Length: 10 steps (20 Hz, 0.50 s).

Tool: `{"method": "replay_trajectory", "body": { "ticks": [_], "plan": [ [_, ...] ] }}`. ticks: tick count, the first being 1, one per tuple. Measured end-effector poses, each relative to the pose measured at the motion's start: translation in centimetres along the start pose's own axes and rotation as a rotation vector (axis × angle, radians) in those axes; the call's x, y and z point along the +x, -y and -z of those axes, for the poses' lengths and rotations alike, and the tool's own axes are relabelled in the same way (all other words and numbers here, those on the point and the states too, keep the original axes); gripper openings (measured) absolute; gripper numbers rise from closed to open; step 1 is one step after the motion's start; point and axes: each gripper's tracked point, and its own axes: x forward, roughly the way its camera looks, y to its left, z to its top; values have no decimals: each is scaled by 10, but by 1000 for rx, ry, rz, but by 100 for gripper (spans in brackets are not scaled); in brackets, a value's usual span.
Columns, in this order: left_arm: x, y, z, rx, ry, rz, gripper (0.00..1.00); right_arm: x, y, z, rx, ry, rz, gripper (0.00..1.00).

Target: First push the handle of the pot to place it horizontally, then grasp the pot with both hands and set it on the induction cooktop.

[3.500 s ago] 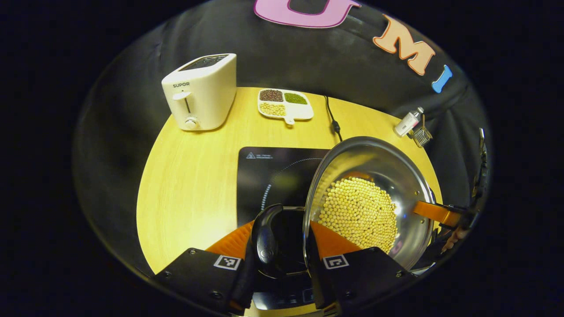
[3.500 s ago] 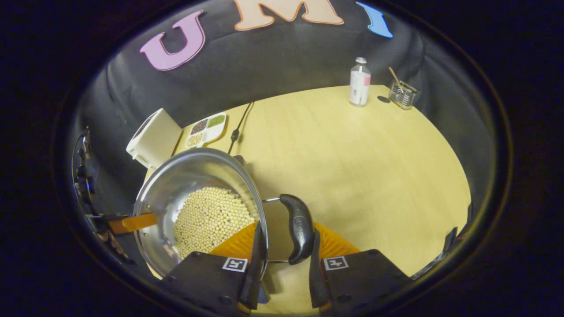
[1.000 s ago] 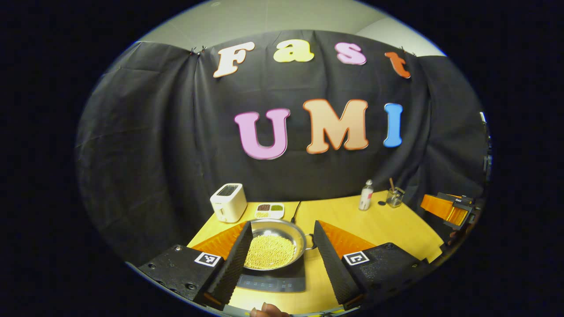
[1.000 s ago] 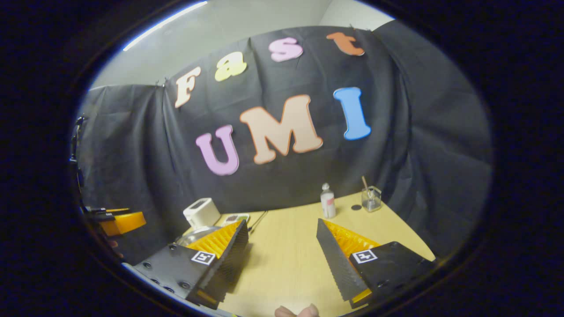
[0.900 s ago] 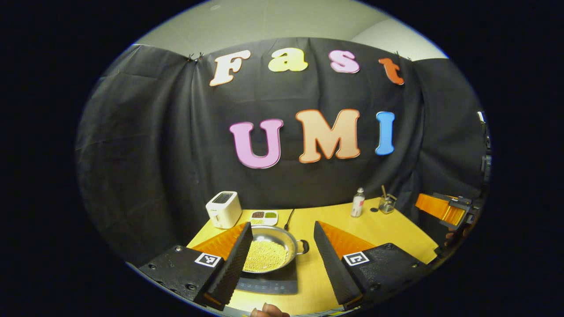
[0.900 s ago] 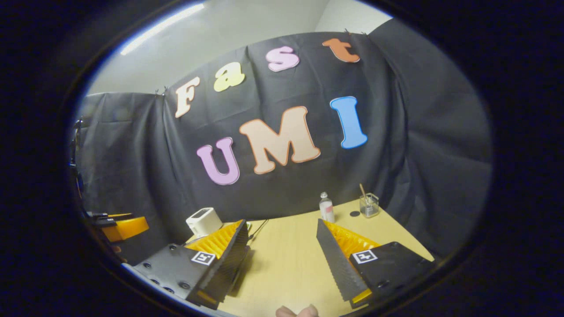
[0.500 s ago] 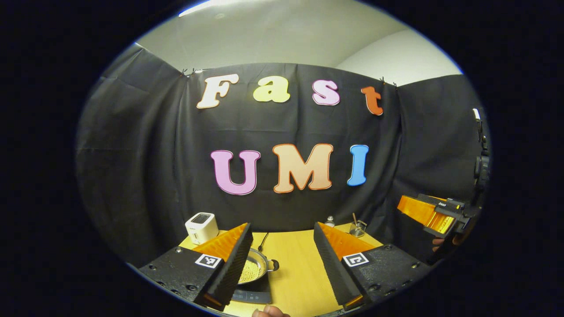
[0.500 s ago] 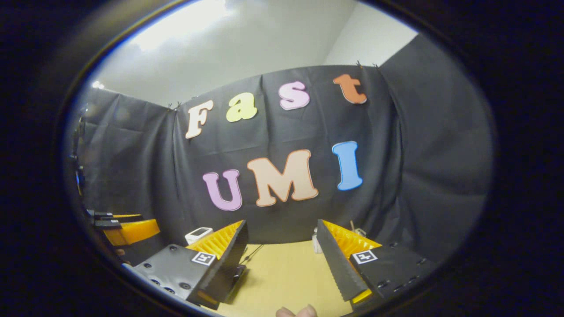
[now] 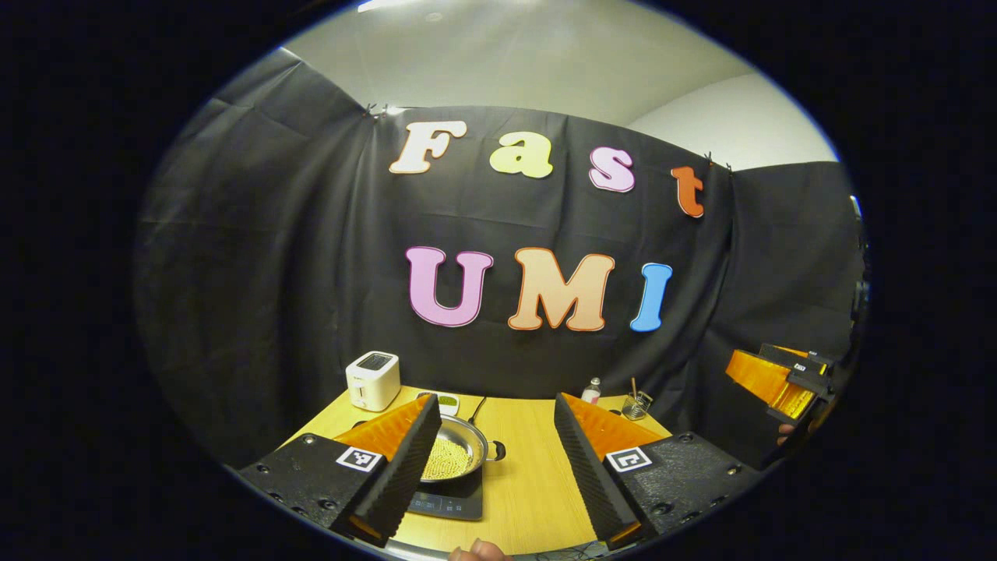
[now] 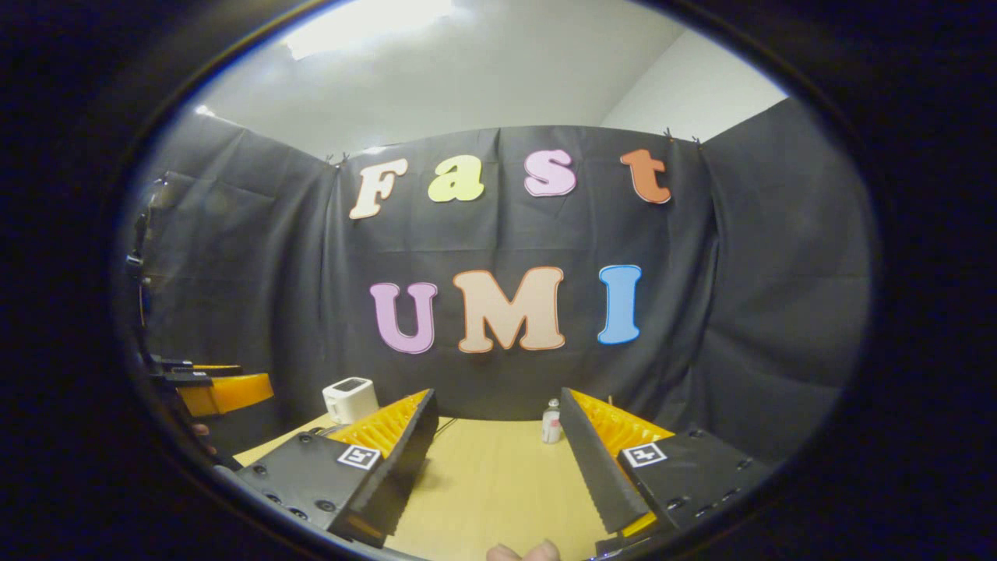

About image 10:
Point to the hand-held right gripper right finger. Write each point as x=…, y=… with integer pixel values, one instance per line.
x=596, y=467

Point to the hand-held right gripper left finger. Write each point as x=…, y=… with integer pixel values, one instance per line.
x=405, y=460

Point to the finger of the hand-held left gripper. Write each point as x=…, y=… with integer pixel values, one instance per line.
x=226, y=393
x=199, y=364

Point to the clear bottle with pink label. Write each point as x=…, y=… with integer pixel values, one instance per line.
x=551, y=425

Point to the white boxy appliance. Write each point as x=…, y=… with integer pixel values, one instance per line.
x=350, y=399

